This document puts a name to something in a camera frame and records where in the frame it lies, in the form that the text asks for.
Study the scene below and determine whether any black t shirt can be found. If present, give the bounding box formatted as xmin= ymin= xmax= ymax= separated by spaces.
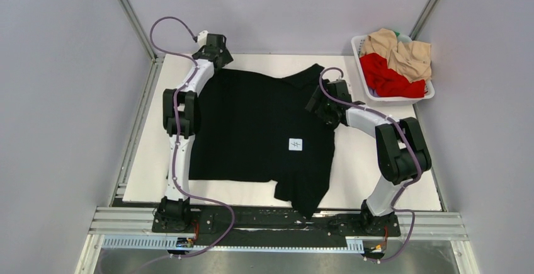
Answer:
xmin=189 ymin=64 xmax=335 ymax=217

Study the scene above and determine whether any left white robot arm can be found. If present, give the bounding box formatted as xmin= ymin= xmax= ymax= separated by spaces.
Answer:
xmin=152 ymin=32 xmax=233 ymax=233

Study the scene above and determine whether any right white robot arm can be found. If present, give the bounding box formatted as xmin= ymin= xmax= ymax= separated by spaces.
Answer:
xmin=305 ymin=79 xmax=431 ymax=235

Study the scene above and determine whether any red t shirt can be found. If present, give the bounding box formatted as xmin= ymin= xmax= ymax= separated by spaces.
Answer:
xmin=360 ymin=53 xmax=426 ymax=98

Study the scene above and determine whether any white laundry basket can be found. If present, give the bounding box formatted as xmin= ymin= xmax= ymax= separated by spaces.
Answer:
xmin=348 ymin=35 xmax=435 ymax=106

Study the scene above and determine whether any beige t shirt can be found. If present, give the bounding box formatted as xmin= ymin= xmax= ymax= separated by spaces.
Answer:
xmin=360 ymin=28 xmax=432 ymax=83

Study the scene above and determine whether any green garment in basket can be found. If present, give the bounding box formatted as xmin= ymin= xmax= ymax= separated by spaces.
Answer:
xmin=394 ymin=31 xmax=412 ymax=43

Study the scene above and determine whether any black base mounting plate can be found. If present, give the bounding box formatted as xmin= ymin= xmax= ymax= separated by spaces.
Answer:
xmin=155 ymin=205 xmax=401 ymax=246

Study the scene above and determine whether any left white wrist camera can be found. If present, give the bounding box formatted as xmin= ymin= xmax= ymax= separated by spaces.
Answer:
xmin=196 ymin=30 xmax=209 ymax=47

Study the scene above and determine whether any left aluminium corner post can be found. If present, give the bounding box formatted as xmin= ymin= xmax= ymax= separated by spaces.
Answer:
xmin=118 ymin=0 xmax=157 ymax=62

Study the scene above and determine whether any aluminium corner post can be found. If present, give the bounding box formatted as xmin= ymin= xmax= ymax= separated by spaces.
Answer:
xmin=118 ymin=0 xmax=157 ymax=62
xmin=409 ymin=0 xmax=440 ymax=40

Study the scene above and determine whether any right aluminium corner post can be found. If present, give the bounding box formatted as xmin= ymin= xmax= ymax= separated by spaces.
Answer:
xmin=409 ymin=0 xmax=440 ymax=40

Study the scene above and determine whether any aluminium front frame rail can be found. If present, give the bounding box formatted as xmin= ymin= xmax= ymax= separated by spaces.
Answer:
xmin=88 ymin=207 xmax=469 ymax=241

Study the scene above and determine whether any white slotted cable duct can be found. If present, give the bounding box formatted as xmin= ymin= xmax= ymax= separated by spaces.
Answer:
xmin=101 ymin=236 xmax=365 ymax=254

